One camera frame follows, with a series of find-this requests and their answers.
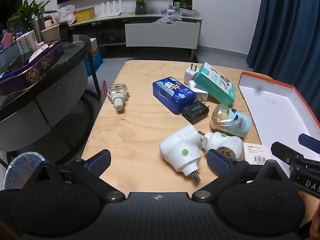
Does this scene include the white cabinet drawer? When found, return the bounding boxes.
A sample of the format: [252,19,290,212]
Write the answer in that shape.
[124,21,200,49]

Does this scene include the large white plug-in heater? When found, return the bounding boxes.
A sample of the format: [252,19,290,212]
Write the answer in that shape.
[159,124,202,183]

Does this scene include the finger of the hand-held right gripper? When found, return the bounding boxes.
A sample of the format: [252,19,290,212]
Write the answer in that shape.
[298,133,320,154]
[271,141,313,167]

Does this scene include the blue plastic bag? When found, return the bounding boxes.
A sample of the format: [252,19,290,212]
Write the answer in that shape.
[85,50,103,77]

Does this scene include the small white wall charger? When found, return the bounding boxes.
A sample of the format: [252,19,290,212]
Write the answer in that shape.
[184,64,200,85]

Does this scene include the green white bandage box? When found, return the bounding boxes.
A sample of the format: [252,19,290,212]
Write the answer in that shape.
[194,62,236,107]

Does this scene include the small white plug-in heater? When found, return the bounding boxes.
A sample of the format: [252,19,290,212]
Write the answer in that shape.
[198,131,244,161]

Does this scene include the black glass side table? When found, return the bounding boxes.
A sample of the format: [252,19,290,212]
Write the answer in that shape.
[0,34,102,153]

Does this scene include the clear plastic bags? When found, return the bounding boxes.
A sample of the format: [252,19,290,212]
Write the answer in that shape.
[153,15,183,25]

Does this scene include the toothpick jar light blue lid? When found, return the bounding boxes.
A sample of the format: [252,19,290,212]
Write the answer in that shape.
[211,103,252,137]

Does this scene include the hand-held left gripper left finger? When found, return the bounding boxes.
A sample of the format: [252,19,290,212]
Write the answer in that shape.
[24,149,126,203]

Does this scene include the beige pot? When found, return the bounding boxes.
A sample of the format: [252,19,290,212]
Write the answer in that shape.
[41,25,60,43]

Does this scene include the grey television cabinet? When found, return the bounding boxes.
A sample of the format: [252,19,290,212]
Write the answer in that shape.
[69,12,203,48]

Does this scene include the white medicine box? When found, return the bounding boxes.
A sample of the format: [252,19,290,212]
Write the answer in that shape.
[16,30,38,53]

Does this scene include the pink box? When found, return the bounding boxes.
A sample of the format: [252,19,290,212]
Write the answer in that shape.
[1,32,14,49]

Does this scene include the white router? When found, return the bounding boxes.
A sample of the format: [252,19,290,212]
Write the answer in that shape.
[98,1,125,18]

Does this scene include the white plastic bag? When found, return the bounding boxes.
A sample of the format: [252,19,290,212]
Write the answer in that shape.
[58,4,77,24]

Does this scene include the black upright box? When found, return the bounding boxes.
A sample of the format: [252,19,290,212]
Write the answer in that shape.
[59,21,73,44]

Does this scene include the blue curtain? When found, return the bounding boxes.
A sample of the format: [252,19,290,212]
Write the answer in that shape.
[246,0,320,128]

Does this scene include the small white labelled box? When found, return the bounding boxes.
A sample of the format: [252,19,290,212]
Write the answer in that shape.
[243,144,274,165]

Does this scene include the black wall charger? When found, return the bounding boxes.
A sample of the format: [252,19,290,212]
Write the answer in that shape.
[181,101,210,125]

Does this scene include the yellow box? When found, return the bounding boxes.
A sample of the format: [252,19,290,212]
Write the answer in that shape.
[75,7,96,22]

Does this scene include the orange white cardboard box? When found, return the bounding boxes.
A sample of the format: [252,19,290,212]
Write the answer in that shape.
[237,71,320,170]

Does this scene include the large white wall charger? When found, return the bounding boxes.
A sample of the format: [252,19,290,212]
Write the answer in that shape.
[188,80,209,103]

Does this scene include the pile of small packets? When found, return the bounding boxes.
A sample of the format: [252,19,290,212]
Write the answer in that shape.
[160,7,197,18]

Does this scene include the green black box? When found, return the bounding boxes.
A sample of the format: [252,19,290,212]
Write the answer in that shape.
[172,0,193,10]

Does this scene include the clear liquid refill bottle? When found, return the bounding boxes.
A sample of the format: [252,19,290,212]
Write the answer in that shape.
[107,83,129,112]

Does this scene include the leafy green houseplant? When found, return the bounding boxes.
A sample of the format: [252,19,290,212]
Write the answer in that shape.
[7,0,57,34]

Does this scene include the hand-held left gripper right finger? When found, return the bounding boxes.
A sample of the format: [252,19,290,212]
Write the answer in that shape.
[191,149,292,203]

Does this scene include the purple patterned tin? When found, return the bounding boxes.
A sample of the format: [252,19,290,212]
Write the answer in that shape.
[0,40,65,96]

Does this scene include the blue cartoon tin box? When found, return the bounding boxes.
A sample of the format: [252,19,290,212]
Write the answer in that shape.
[152,77,197,115]

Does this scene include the steel tumbler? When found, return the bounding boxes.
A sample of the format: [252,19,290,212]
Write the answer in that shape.
[31,15,46,43]

